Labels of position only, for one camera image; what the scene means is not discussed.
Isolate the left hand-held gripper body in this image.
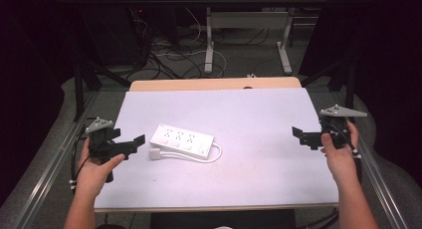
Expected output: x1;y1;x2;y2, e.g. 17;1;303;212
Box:
85;116;138;184

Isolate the wooden table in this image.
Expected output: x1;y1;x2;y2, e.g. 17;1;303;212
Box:
128;76;303;93

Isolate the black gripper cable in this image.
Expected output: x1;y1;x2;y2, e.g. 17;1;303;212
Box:
329;121;363;185
69;116;98;194

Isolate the white table mat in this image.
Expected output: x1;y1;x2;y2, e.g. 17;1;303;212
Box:
94;87;339;211

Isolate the white power strip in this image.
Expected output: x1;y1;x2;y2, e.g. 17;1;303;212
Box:
149;122;216;161

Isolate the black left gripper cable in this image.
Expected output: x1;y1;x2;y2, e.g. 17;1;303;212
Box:
69;116;98;194

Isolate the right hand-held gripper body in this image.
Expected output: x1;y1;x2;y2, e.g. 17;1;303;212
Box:
307;104;368;150

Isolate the black metal stand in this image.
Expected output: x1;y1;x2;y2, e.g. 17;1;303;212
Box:
70;54;132;122
300;57;358;112

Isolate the white power strip cable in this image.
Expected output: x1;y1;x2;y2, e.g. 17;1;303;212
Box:
158;141;223;164

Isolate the white metal desk frame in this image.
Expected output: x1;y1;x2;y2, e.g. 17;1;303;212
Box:
184;0;330;76

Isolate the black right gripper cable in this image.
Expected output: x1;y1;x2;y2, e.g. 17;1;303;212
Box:
329;121;363;185

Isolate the white power plug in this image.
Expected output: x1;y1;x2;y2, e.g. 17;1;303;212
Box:
148;147;162;161

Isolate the person's right hand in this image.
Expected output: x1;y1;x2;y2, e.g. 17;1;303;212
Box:
319;120;361;187

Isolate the tangle of black floor cables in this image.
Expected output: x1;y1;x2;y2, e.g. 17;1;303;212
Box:
127;8;208;82

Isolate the aluminium frame rail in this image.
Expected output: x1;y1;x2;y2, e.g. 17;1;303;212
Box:
13;91;102;229
331;89;410;229

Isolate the black horizontal bar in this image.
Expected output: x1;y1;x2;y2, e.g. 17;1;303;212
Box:
55;0;374;6

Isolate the white floor cable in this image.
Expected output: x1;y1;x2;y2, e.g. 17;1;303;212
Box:
154;6;228;78

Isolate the person's left hand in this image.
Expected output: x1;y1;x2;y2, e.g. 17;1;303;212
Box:
75;137;126;201

